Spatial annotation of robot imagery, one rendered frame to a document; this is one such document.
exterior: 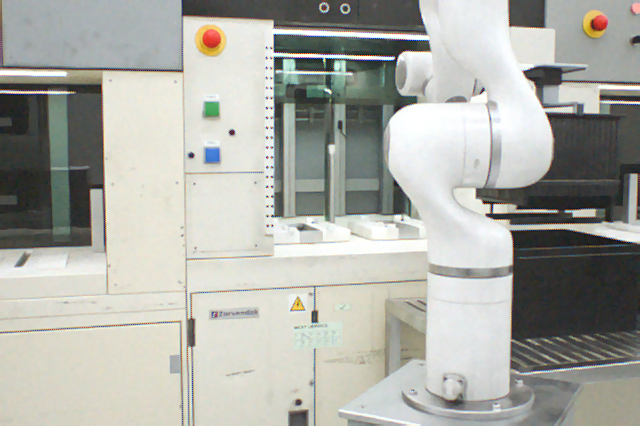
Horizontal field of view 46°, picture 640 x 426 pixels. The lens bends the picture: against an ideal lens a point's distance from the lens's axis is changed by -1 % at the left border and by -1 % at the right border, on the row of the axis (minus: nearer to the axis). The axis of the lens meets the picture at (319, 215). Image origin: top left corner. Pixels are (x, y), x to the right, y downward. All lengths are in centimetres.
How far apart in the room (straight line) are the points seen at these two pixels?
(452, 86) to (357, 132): 134
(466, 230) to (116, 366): 94
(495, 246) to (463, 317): 11
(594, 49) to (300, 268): 93
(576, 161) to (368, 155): 131
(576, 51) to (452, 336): 111
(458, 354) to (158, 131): 87
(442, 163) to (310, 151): 165
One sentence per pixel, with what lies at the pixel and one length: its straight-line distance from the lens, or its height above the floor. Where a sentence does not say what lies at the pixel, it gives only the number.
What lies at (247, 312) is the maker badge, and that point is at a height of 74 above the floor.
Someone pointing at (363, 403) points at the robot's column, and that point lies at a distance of 110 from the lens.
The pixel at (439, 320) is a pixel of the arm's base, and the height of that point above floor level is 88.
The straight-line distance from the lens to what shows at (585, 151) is 153.
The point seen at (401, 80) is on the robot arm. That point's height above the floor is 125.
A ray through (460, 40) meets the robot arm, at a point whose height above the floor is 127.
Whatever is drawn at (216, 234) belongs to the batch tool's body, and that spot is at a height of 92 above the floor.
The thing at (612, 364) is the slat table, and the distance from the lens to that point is 136.
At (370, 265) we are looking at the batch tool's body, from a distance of 178.
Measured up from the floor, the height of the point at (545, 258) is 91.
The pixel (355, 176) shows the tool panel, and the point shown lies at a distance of 270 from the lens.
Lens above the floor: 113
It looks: 6 degrees down
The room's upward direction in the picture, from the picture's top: straight up
